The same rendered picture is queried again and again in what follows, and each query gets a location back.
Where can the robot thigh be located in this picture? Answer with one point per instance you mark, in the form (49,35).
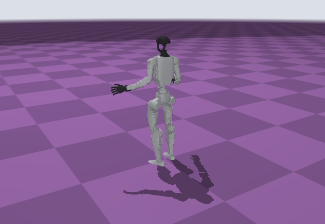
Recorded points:
(167,111)
(152,115)

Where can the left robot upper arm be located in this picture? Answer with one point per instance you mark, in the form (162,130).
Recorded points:
(150,67)

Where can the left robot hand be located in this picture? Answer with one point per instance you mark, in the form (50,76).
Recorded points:
(119,89)

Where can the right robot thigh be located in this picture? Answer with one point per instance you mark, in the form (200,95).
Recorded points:
(167,111)

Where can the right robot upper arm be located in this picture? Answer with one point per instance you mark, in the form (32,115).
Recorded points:
(176,68)

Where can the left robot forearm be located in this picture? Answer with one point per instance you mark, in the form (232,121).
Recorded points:
(139,84)

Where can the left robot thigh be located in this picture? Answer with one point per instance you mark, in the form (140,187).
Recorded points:
(152,115)

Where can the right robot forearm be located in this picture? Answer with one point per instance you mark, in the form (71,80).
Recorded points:
(176,82)

